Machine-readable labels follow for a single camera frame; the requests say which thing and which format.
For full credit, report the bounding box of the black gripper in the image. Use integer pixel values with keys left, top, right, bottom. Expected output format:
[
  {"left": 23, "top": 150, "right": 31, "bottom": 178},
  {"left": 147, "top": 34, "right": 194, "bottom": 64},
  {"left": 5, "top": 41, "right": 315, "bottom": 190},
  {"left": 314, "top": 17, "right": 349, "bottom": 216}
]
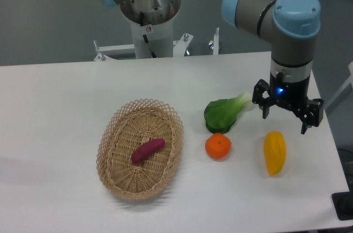
[{"left": 252, "top": 75, "right": 324, "bottom": 134}]

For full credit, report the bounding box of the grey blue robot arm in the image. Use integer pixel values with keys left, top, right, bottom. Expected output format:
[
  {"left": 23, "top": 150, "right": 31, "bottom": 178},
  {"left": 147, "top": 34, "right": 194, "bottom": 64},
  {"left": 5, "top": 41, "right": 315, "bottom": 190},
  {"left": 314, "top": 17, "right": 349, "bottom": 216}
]
[{"left": 101, "top": 0, "right": 323, "bottom": 132}]

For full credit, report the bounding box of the purple sweet potato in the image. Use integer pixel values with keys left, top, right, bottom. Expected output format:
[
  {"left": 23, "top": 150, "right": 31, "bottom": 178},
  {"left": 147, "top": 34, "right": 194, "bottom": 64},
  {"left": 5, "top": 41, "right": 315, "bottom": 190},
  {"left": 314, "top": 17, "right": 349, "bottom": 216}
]
[{"left": 131, "top": 138, "right": 165, "bottom": 164}]

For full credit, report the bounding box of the woven wicker oval basket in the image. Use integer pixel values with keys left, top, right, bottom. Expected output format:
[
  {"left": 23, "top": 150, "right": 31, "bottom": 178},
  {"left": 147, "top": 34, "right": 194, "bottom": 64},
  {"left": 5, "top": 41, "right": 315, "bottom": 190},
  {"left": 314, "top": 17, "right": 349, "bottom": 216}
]
[{"left": 96, "top": 99, "right": 184, "bottom": 201}]

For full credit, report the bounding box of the yellow bell pepper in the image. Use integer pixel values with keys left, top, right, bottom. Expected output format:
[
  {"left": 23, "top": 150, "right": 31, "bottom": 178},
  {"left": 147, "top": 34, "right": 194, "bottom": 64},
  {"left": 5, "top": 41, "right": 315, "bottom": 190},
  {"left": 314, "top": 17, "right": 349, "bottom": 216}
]
[{"left": 263, "top": 131, "right": 286, "bottom": 176}]

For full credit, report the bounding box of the green bok choy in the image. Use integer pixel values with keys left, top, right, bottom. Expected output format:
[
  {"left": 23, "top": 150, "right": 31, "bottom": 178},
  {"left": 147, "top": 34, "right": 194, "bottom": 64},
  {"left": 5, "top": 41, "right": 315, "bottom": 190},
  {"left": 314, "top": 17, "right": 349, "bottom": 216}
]
[{"left": 204, "top": 92, "right": 253, "bottom": 134}]

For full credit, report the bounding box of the orange tangerine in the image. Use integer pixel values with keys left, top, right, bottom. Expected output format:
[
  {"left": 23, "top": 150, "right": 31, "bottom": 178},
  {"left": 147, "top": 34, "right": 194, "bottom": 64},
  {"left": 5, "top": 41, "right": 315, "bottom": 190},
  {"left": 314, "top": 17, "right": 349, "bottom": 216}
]
[{"left": 205, "top": 133, "right": 232, "bottom": 160}]

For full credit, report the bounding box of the black device at table edge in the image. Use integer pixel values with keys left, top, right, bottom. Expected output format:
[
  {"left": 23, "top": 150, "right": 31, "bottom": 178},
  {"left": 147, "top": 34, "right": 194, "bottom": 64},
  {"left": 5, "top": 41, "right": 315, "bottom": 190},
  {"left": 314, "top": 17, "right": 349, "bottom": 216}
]
[{"left": 331, "top": 192, "right": 352, "bottom": 221}]

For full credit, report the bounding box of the white frame at right edge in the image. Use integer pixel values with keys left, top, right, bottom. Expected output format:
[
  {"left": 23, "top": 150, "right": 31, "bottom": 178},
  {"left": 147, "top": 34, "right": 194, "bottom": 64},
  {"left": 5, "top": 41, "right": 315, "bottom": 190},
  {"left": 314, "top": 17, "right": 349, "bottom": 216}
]
[{"left": 325, "top": 62, "right": 352, "bottom": 113}]

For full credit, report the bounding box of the black cable on pedestal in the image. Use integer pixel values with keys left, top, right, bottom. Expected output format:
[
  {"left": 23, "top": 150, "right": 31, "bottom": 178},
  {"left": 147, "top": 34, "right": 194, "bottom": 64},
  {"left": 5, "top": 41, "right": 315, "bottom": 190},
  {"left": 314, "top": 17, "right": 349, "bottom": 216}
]
[{"left": 139, "top": 12, "right": 157, "bottom": 59}]

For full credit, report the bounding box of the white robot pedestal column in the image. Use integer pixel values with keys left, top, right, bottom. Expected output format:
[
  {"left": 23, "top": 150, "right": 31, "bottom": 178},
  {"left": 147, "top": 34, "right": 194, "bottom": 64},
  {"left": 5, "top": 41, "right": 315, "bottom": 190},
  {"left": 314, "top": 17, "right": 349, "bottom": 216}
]
[{"left": 130, "top": 20, "right": 174, "bottom": 54}]

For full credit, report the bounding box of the white metal base frame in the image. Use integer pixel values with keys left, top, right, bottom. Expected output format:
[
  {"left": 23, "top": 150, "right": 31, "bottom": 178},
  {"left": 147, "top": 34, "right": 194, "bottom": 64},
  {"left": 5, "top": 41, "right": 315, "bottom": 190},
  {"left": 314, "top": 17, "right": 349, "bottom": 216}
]
[{"left": 93, "top": 26, "right": 221, "bottom": 62}]

